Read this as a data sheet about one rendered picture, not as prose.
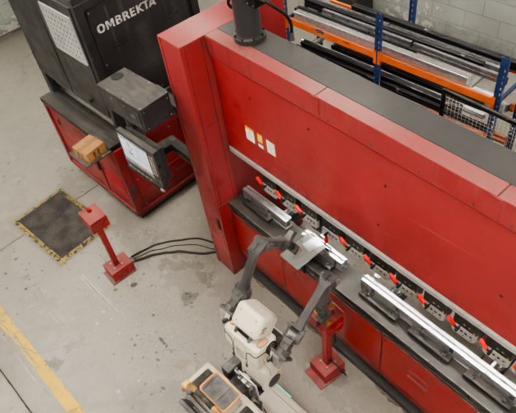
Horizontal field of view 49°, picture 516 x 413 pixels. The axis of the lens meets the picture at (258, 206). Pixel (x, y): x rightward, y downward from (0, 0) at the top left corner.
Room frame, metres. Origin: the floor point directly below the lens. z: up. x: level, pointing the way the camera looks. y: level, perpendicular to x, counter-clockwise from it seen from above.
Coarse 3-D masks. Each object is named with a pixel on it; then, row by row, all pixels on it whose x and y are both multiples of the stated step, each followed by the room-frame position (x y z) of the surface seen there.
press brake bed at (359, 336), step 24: (240, 216) 3.03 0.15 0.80; (240, 240) 3.09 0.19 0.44; (264, 264) 2.85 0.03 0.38; (288, 264) 2.57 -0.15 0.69; (288, 288) 2.61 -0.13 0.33; (312, 288) 2.37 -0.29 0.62; (336, 312) 2.18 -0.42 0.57; (360, 312) 1.99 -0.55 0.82; (336, 336) 2.25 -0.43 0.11; (360, 336) 1.98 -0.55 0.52; (384, 336) 1.82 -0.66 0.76; (360, 360) 2.05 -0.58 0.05; (384, 360) 1.80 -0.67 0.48; (408, 360) 1.65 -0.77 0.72; (384, 384) 1.83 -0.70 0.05; (408, 384) 1.63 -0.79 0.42; (432, 384) 1.49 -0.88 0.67; (408, 408) 1.62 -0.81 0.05; (432, 408) 1.46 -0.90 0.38; (456, 408) 1.34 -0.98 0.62; (480, 408) 1.25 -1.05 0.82
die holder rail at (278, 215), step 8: (248, 192) 3.11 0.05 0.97; (256, 192) 3.10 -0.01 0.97; (256, 200) 3.02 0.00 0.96; (264, 200) 3.00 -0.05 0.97; (264, 208) 2.95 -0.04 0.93; (272, 208) 2.90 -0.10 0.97; (272, 216) 2.88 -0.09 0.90; (280, 216) 2.80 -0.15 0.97; (288, 216) 2.79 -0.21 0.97; (280, 224) 2.81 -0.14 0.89; (288, 224) 2.78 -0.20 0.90
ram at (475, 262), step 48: (240, 96) 2.99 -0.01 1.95; (240, 144) 3.07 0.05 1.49; (288, 144) 2.63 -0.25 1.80; (336, 144) 2.30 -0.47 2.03; (288, 192) 2.67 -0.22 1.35; (336, 192) 2.30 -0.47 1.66; (384, 192) 2.01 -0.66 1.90; (432, 192) 1.78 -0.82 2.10; (384, 240) 1.99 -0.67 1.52; (432, 240) 1.75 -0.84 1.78; (480, 240) 1.55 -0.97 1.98; (480, 288) 1.50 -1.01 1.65
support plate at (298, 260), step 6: (306, 234) 2.57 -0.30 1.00; (306, 240) 2.52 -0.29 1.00; (288, 252) 2.44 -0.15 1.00; (300, 252) 2.42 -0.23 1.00; (306, 252) 2.41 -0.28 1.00; (312, 252) 2.40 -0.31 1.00; (318, 252) 2.39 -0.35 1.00; (288, 258) 2.39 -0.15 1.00; (294, 258) 2.38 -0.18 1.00; (300, 258) 2.37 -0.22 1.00; (306, 258) 2.36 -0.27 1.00; (312, 258) 2.36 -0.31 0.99; (294, 264) 2.33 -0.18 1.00; (300, 264) 2.32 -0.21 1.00
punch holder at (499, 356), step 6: (486, 342) 1.41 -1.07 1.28; (492, 342) 1.38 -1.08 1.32; (492, 348) 1.37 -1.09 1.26; (498, 348) 1.35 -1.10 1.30; (504, 348) 1.33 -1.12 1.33; (486, 354) 1.39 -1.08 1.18; (492, 354) 1.36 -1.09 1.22; (498, 354) 1.34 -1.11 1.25; (504, 354) 1.32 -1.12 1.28; (510, 354) 1.30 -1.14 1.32; (498, 360) 1.33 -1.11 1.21; (504, 360) 1.31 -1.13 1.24; (510, 360) 1.29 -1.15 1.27; (504, 366) 1.30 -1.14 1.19
